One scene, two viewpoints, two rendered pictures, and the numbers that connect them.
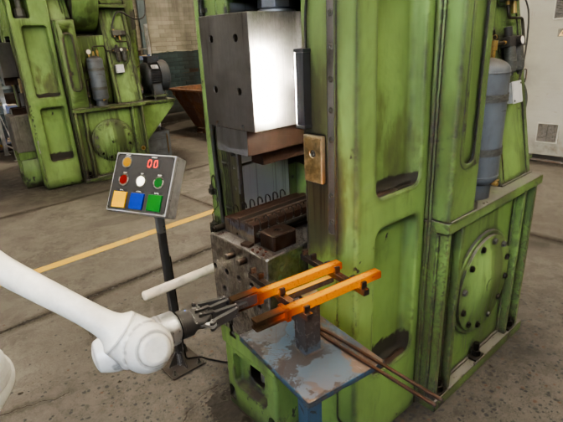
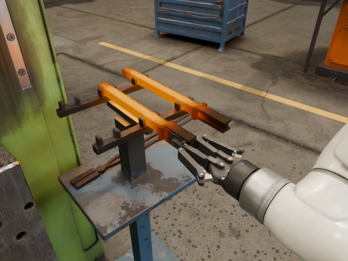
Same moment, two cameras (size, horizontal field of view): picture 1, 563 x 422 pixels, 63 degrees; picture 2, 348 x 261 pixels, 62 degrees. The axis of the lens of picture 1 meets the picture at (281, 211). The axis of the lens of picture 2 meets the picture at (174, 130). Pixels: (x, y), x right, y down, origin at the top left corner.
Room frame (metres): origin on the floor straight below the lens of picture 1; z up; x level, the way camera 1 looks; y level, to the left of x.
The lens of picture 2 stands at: (1.22, 0.65, 1.38)
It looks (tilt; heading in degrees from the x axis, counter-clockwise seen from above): 35 degrees down; 262
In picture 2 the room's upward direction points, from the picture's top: straight up
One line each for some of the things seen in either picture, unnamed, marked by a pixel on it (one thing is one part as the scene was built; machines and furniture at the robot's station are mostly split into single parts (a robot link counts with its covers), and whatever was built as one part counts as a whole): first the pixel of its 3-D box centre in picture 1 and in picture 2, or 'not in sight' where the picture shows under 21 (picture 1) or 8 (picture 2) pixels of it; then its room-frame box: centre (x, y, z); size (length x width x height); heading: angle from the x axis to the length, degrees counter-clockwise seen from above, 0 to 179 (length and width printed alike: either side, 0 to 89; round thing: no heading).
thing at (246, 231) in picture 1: (276, 213); not in sight; (1.89, 0.02, 0.96); 0.42 x 0.20 x 0.09; 131
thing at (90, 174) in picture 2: (355, 352); (145, 142); (1.21, -0.21, 0.73); 0.60 x 0.04 x 0.01; 39
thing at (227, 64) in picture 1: (276, 69); not in sight; (1.86, -0.01, 1.56); 0.42 x 0.39 x 0.40; 131
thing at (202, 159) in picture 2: (214, 308); (201, 159); (1.10, 0.20, 0.99); 0.11 x 0.01 x 0.04; 128
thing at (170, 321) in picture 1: (167, 330); (263, 194); (1.01, 0.31, 0.99); 0.09 x 0.06 x 0.09; 33
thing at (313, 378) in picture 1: (307, 349); (134, 174); (1.26, -0.06, 0.72); 0.40 x 0.30 x 0.02; 33
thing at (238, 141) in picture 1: (272, 131); not in sight; (1.89, 0.02, 1.32); 0.42 x 0.20 x 0.10; 131
